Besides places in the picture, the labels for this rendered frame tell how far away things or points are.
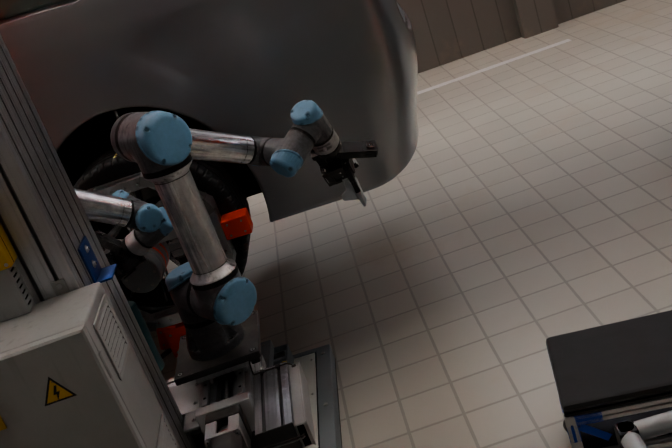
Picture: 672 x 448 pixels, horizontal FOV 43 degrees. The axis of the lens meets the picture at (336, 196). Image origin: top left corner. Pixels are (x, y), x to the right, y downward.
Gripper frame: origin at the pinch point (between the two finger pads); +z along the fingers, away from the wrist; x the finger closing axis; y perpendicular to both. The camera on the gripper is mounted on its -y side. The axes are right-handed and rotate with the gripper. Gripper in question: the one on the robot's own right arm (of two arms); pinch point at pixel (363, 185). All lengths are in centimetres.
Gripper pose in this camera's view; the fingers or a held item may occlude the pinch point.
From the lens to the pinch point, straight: 238.0
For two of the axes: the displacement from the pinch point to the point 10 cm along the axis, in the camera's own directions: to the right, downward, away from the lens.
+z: 4.1, 5.7, 7.2
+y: -9.0, 3.7, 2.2
